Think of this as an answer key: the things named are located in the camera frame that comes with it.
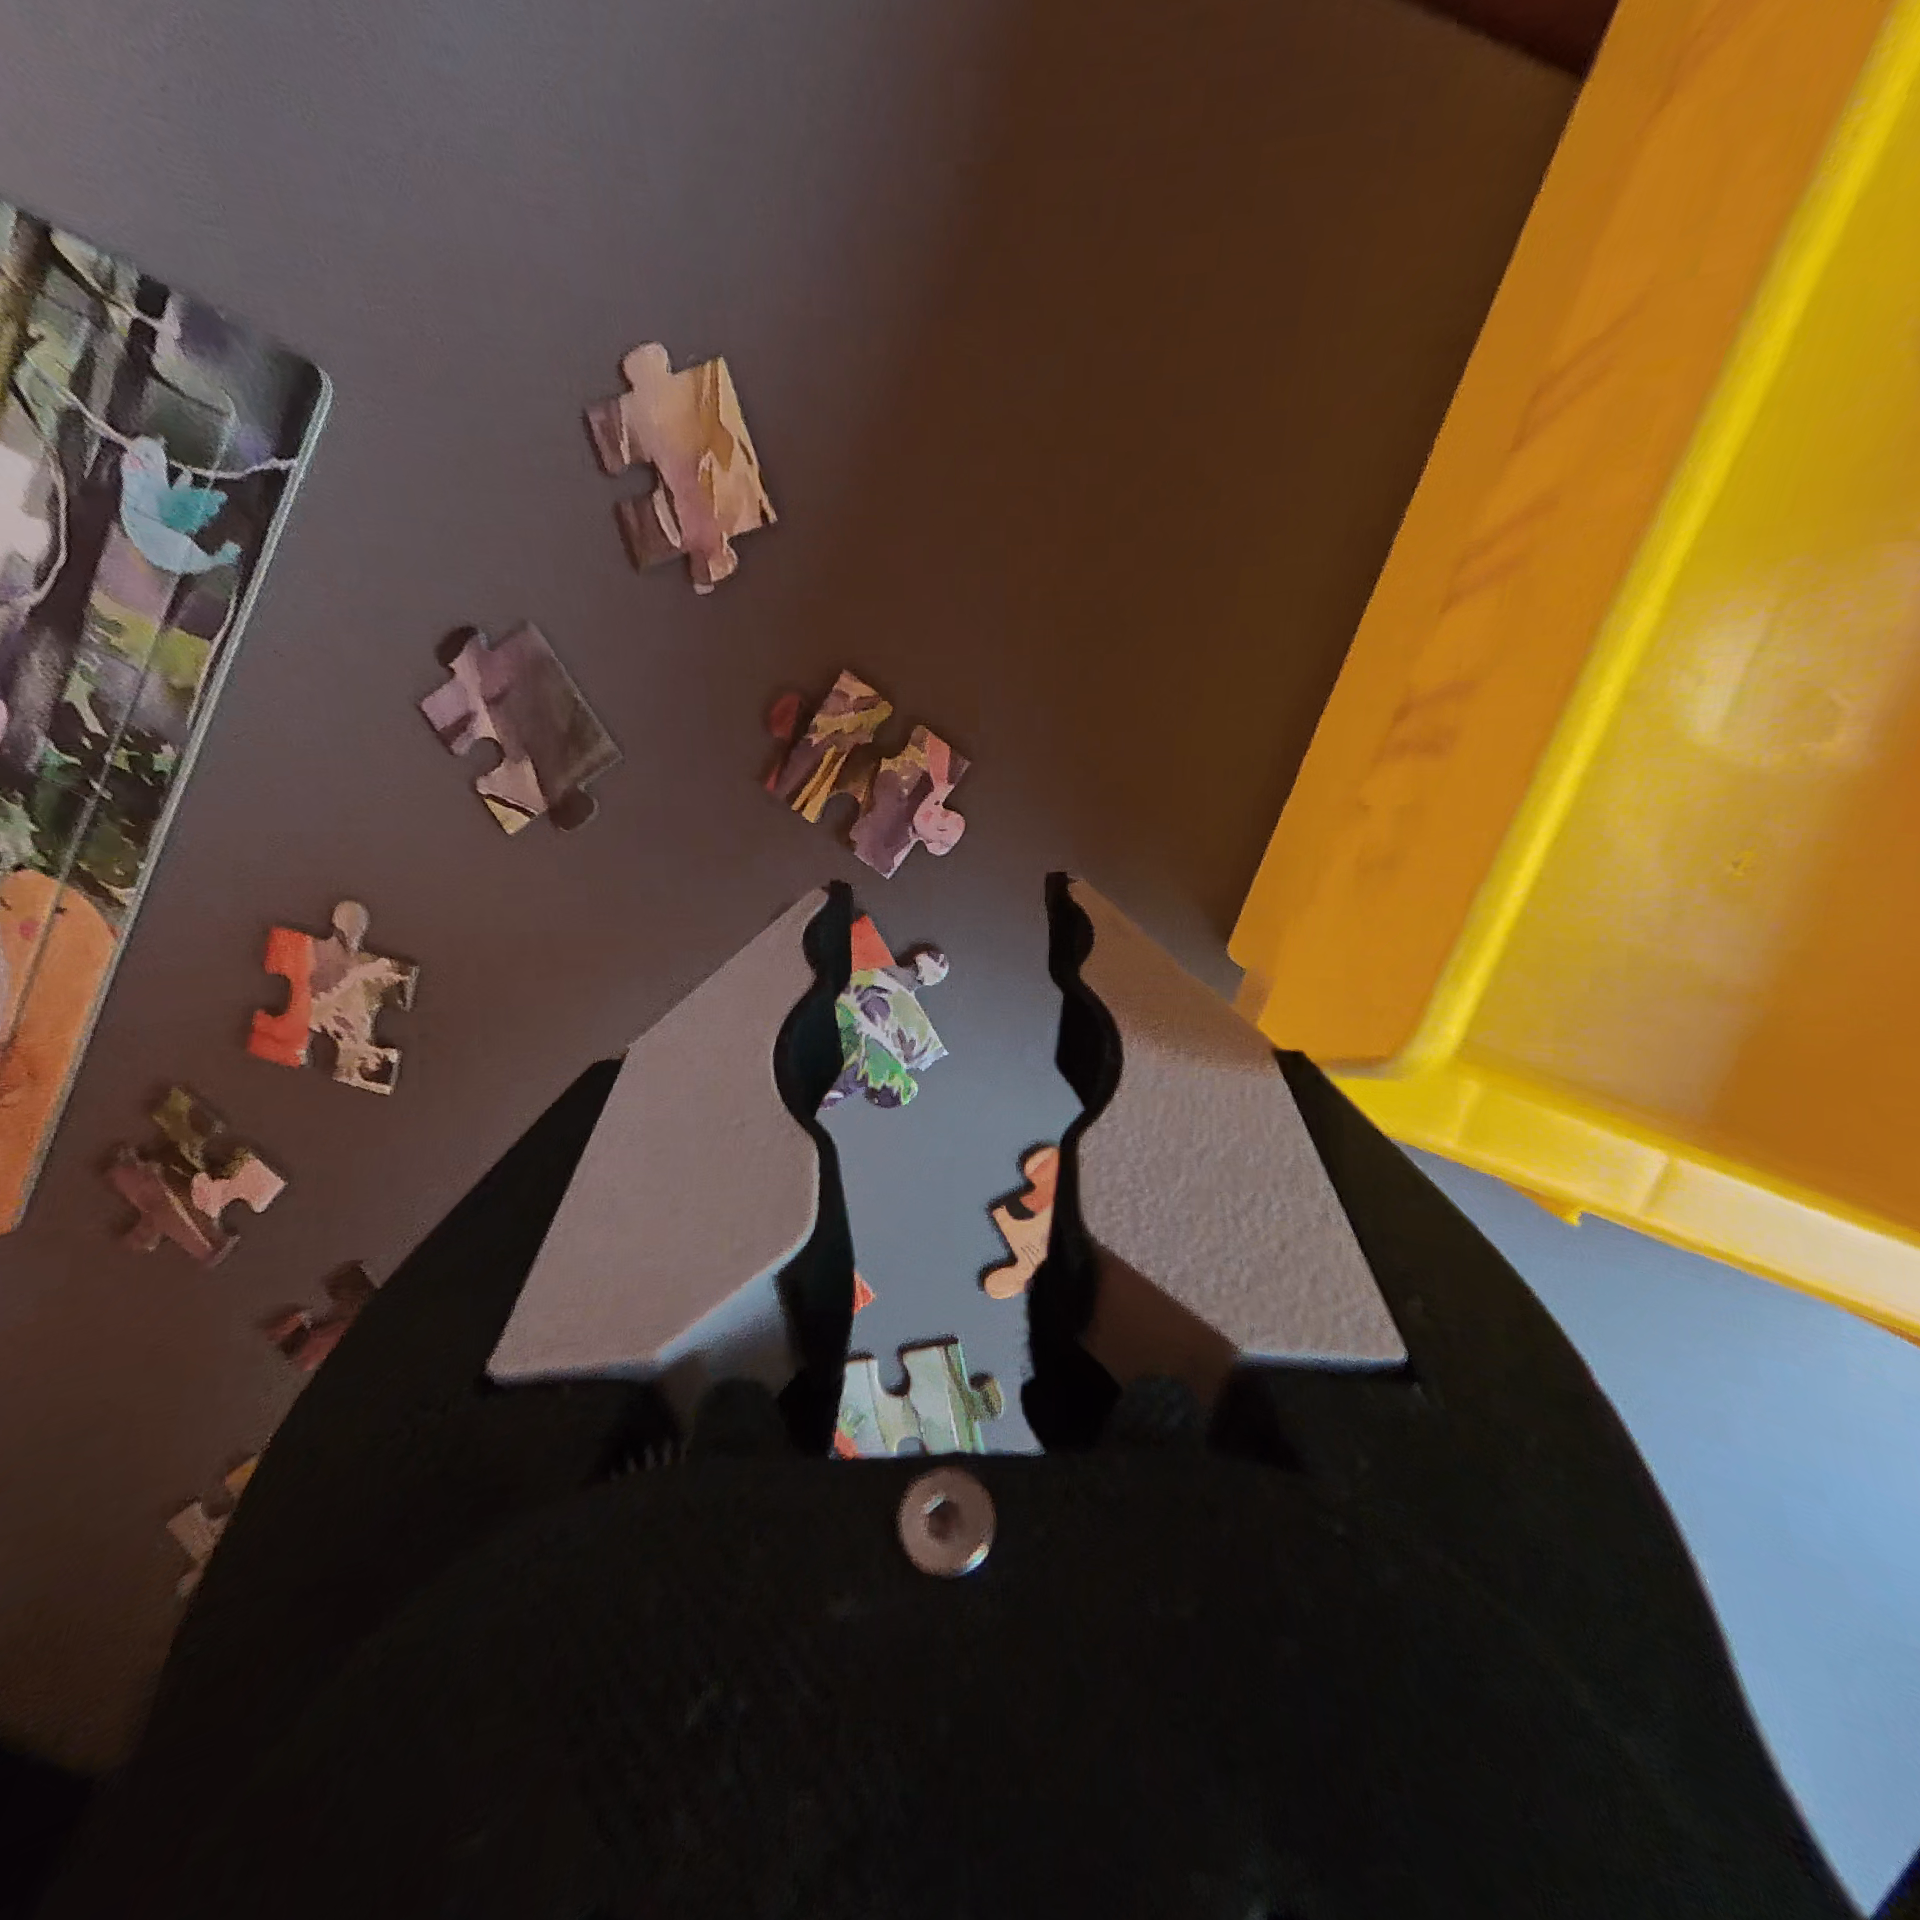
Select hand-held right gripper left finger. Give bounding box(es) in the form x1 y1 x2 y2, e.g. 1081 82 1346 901
488 883 858 1449

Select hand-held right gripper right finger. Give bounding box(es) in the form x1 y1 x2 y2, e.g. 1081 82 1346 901
1019 874 1412 1449

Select green purple jigsaw piece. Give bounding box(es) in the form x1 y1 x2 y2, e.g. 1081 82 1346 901
817 920 952 1113

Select yellow plastic bin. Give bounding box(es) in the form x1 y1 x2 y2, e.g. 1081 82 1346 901
1228 0 1920 1339

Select puzzle pieces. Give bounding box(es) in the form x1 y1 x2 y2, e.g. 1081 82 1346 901
106 344 1069 1604

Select jigsaw puzzle board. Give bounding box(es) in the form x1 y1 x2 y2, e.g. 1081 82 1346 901
0 199 336 1236

